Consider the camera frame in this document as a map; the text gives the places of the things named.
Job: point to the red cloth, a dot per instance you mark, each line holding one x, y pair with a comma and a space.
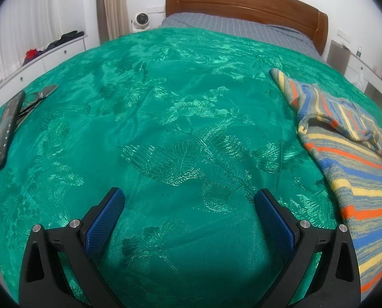
32, 53

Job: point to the green floral bedspread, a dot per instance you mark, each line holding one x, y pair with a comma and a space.
178, 118

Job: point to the white wall socket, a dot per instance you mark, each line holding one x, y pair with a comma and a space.
154, 8
344, 35

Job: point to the grey flat case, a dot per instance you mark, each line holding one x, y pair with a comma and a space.
48, 91

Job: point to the white desk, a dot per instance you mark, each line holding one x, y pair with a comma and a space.
354, 67

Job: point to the wooden headboard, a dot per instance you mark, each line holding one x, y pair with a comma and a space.
242, 3

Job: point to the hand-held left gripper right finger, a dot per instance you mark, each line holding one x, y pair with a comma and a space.
276, 221

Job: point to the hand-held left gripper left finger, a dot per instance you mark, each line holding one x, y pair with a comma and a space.
104, 221

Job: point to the grey striped bed sheet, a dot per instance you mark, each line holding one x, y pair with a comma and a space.
229, 27

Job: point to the black remote control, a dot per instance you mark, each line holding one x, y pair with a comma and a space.
6, 128

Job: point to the small bottle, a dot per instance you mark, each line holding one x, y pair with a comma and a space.
358, 51

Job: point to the white desk fan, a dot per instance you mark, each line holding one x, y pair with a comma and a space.
142, 19

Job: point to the striped knit sweater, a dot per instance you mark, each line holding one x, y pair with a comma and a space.
354, 173

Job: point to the white low drawer cabinet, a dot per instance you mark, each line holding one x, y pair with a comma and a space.
49, 61

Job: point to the white sheer curtain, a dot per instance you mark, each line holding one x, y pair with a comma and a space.
33, 12

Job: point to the beige curtain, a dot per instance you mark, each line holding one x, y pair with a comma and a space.
114, 6

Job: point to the dark clothes pile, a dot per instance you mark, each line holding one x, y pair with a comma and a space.
65, 38

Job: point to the black eyeglasses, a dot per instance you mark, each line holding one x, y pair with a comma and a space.
28, 105

